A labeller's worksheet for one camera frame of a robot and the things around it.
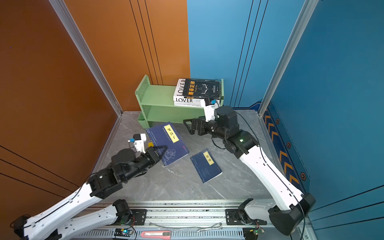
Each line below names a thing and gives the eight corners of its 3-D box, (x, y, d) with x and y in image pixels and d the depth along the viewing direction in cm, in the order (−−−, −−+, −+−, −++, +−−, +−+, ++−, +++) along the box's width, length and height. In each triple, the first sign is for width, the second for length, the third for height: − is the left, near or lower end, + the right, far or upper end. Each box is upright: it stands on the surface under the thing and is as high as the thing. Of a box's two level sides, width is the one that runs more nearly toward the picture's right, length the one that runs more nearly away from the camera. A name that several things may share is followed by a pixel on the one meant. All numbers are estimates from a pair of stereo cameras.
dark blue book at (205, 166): (204, 184, 86) (204, 183, 84) (189, 158, 96) (189, 157, 95) (222, 173, 90) (223, 172, 88) (207, 150, 100) (207, 148, 99)
